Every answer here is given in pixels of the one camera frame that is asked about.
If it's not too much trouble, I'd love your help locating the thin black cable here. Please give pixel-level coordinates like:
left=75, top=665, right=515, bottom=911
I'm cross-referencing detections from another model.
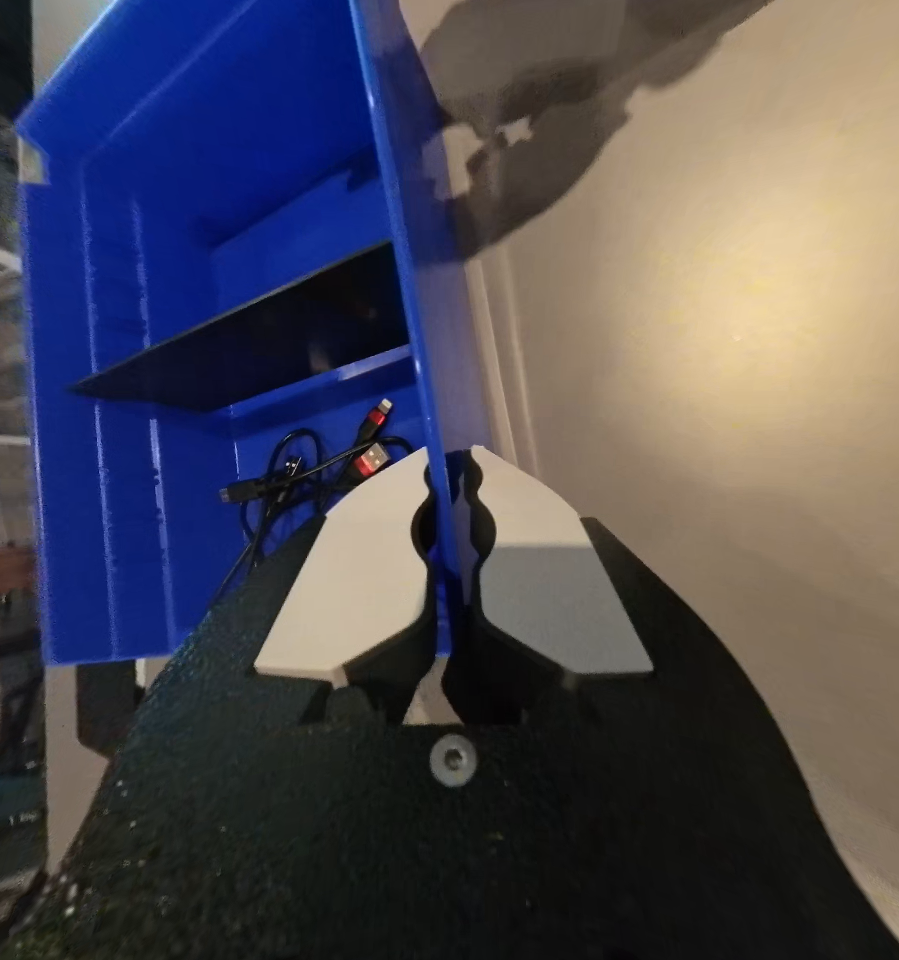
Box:
left=213, top=427, right=346, bottom=601

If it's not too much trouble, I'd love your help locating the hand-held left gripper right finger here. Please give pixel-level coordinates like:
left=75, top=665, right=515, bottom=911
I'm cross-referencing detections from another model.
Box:
left=458, top=445, right=655, bottom=691

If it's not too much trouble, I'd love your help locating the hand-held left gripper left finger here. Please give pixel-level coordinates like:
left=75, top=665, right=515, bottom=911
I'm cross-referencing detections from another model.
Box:
left=253, top=445, right=440, bottom=690

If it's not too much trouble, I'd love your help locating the red and black usb cable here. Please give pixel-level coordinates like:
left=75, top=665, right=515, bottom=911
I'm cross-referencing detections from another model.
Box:
left=316, top=397, right=418, bottom=496

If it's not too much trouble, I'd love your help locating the blue plastic bin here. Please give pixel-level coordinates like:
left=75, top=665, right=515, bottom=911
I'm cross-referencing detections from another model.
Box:
left=14, top=0, right=488, bottom=667

